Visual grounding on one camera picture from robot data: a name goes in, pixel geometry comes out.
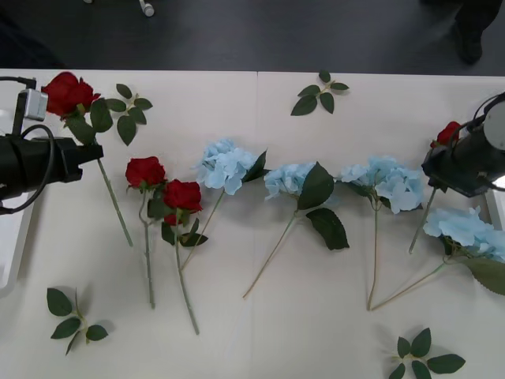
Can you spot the loose green leaf twig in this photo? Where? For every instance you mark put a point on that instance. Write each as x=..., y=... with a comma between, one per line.
x=304, y=104
x=58, y=302
x=446, y=362
x=126, y=130

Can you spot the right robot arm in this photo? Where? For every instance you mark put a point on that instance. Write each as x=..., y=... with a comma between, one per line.
x=473, y=148

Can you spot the pale blue flower green stem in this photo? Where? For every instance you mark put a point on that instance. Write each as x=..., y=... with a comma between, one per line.
x=223, y=166
x=394, y=181
x=457, y=231
x=284, y=179

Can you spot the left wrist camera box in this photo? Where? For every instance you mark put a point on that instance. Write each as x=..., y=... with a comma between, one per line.
x=33, y=104

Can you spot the red rose green stem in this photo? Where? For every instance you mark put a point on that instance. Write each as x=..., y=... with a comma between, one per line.
x=67, y=92
x=181, y=197
x=144, y=171
x=447, y=134

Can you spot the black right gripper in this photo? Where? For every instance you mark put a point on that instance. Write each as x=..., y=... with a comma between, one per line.
x=442, y=169

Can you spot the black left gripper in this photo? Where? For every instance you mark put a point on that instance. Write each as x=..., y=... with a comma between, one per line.
x=65, y=160

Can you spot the shallow white box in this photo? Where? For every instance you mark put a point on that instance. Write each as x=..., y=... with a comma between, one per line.
x=12, y=245
x=498, y=209

